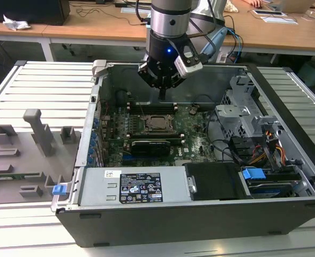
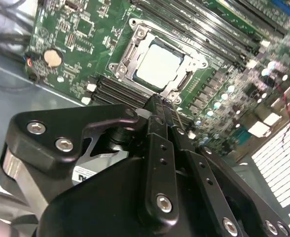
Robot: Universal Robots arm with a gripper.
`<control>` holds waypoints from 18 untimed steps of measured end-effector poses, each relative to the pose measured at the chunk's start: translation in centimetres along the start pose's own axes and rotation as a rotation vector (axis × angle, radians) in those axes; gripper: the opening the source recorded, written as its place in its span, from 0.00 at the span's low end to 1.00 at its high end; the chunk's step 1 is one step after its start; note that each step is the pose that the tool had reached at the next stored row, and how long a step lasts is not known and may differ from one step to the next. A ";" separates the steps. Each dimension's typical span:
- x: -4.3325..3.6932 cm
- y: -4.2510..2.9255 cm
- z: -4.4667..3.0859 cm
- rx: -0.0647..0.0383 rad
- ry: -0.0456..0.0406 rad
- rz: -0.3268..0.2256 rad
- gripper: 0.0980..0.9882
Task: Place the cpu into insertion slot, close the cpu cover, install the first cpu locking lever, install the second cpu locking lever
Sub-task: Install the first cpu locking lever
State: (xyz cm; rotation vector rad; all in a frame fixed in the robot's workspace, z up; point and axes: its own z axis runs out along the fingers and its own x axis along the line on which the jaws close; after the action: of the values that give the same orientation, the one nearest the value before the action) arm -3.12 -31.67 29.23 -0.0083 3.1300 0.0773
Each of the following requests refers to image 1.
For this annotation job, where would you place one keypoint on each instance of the CPU socket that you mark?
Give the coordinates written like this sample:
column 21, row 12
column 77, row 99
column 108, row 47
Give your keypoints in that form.
column 173, row 129

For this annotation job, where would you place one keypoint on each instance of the silver laptop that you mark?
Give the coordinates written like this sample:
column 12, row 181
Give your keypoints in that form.
column 294, row 5

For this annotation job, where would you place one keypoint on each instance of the black plastic shroud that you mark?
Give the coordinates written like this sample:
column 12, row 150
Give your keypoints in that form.
column 216, row 182

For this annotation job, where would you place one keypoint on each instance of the black graphics card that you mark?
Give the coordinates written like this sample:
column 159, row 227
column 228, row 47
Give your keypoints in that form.
column 150, row 148

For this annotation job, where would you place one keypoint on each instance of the blue disk carrier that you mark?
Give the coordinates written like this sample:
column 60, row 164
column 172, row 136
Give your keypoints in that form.
column 254, row 174

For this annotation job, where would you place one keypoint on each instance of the green motherboard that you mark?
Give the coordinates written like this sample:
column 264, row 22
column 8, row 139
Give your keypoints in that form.
column 189, row 125

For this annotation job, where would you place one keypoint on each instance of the blue plastic case latch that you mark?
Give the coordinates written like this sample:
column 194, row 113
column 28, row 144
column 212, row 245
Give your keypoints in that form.
column 58, row 190

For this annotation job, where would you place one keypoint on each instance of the white paper sheet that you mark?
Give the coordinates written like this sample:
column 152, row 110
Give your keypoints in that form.
column 280, row 20

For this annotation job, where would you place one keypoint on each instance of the black computer box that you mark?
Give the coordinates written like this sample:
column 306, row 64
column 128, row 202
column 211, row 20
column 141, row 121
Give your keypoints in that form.
column 26, row 10

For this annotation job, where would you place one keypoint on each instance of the perforated metal drive cage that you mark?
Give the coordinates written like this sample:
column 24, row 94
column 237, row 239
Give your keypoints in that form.
column 232, row 115

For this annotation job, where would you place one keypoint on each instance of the silver green CPU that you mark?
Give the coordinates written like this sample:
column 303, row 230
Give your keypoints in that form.
column 158, row 122

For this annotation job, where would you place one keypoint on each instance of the white patterned bag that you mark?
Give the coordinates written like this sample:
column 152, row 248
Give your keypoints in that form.
column 231, row 6

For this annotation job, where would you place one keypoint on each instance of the hard disk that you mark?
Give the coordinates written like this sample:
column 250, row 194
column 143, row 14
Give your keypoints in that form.
column 270, row 191

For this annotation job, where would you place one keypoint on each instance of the crumpled white paper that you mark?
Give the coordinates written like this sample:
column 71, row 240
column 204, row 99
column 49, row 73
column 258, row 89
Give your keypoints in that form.
column 15, row 24

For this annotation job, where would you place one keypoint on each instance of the black RAM slot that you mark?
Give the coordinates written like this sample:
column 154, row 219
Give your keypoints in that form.
column 179, row 135
column 152, row 106
column 152, row 112
column 152, row 102
column 177, row 141
column 152, row 109

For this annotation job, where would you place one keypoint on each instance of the grey power supply with label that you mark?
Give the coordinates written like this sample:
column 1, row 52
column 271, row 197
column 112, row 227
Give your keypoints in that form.
column 98, row 184

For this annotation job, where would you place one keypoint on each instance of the blue slot retainer clip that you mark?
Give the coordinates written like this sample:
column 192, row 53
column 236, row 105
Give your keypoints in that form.
column 91, row 153
column 96, row 122
column 94, row 138
column 90, row 161

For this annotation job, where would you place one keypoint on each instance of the green RAM stick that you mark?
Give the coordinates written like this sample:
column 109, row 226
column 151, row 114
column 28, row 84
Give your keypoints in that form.
column 18, row 175

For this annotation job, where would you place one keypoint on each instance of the black open PC case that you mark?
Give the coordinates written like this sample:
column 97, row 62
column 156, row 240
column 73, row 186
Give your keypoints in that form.
column 173, row 227

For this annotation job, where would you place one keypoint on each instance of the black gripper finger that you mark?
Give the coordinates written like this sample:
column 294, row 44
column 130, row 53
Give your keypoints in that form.
column 149, row 75
column 177, row 79

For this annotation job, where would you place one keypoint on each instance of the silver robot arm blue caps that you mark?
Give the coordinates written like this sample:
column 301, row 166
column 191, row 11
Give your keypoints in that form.
column 169, row 18

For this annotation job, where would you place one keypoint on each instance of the blue expansion slot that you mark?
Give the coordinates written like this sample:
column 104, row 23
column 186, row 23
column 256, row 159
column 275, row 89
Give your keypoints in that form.
column 126, row 160

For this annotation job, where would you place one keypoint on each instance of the wooden desk white legs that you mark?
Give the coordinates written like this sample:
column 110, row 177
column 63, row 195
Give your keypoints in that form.
column 93, row 29

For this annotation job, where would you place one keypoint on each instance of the grey parts rack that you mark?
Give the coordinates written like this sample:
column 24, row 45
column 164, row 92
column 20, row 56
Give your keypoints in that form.
column 26, row 160

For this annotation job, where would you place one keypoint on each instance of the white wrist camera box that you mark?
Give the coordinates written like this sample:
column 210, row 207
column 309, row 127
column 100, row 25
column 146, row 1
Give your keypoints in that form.
column 189, row 67

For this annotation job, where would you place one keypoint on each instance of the round coin battery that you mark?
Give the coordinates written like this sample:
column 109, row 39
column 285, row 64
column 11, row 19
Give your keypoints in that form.
column 193, row 109

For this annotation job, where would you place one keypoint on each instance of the white tablet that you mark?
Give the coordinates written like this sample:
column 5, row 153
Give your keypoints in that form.
column 267, row 12

